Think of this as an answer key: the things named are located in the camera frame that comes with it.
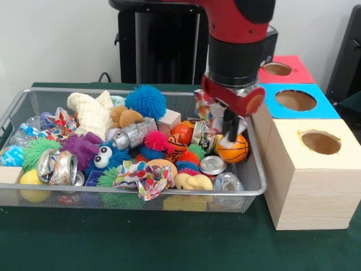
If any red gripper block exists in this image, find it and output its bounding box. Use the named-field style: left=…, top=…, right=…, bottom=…
left=201, top=75, right=266, bottom=143

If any orange toy basketball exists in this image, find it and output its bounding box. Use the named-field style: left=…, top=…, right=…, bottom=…
left=216, top=134, right=250, bottom=164

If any wooden box with three holes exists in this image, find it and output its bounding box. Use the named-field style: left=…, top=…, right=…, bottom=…
left=249, top=55, right=361, bottom=231

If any blue spiky rubber ball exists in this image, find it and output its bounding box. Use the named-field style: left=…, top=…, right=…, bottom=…
left=125, top=84, right=168, bottom=118

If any silver toy robot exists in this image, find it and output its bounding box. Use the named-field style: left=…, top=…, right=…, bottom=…
left=111, top=116, right=158, bottom=149

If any dark green side tablecloth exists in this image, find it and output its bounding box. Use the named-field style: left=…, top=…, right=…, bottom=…
left=335, top=91, right=361, bottom=136

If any black upright panel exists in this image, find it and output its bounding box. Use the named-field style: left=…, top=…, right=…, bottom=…
left=324, top=4, right=361, bottom=105

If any cream waffle cloth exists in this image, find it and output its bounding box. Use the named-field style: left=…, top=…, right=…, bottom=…
left=67, top=90, right=114, bottom=137

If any purple knobby rubber ball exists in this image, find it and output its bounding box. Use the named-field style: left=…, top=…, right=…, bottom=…
left=59, top=131, right=103, bottom=172

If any crushed silver drink can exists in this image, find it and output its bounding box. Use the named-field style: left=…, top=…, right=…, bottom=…
left=36, top=148, right=85, bottom=186

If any green spiky rubber ball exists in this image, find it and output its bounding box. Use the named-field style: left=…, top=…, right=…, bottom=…
left=21, top=137, right=62, bottom=172

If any yellow ball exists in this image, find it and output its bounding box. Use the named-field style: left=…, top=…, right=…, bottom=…
left=18, top=168, right=53, bottom=203

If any blue globe ball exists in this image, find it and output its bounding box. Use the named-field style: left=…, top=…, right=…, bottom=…
left=0, top=145, right=25, bottom=167

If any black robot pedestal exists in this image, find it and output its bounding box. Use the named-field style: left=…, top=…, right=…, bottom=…
left=108, top=0, right=211, bottom=85

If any wire mesh bin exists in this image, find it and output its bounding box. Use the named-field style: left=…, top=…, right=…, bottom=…
left=0, top=87, right=268, bottom=213

